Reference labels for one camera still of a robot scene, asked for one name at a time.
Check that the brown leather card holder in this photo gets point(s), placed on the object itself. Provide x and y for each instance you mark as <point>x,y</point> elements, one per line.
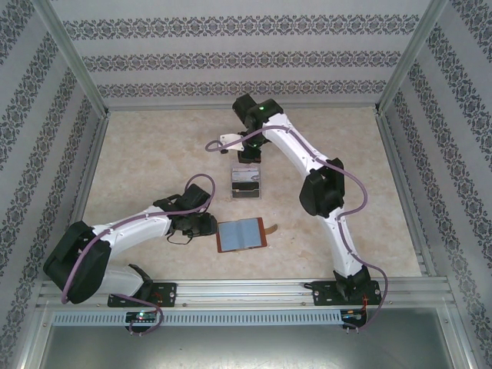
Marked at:
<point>240,234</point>

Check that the white card orange print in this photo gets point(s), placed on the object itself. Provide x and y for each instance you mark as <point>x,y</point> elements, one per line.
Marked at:
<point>246,168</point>

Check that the black VIP card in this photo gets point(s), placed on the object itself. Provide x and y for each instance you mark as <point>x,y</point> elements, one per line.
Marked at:
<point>246,193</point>

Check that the white card gold print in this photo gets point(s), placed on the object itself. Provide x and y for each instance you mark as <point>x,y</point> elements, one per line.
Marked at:
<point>242,177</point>

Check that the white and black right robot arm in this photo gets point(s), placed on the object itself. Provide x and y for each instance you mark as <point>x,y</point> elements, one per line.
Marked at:
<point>296,146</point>

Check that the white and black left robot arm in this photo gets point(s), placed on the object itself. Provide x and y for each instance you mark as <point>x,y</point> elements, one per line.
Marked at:
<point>130,227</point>

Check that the clear acrylic card stand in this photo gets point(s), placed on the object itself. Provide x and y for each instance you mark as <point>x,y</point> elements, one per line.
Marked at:
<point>261,180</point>

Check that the circuit board green light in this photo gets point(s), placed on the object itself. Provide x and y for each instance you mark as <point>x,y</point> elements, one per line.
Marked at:
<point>142,316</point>

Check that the grey metal sheet panel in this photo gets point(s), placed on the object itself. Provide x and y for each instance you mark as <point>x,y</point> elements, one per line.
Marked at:
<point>246,346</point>

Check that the small circuit board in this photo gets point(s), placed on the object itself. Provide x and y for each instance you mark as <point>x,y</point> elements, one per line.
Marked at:
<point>351,314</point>

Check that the aluminium frame rail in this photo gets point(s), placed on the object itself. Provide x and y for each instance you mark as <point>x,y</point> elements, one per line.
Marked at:
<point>246,107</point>
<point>403,192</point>
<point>83,192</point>

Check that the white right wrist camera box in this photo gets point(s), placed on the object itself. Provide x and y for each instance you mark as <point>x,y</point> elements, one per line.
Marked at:
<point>230,139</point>

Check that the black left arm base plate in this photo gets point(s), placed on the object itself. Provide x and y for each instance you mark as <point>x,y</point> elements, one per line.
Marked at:
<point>169,294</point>

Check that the wide aluminium mounting rail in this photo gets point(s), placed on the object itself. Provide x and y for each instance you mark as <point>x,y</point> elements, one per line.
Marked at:
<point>246,294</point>

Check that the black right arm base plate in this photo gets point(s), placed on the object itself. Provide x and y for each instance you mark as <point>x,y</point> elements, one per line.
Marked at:
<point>323,294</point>

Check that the aluminium frame post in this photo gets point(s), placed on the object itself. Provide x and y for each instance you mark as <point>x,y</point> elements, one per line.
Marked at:
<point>409,57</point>
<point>73,57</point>

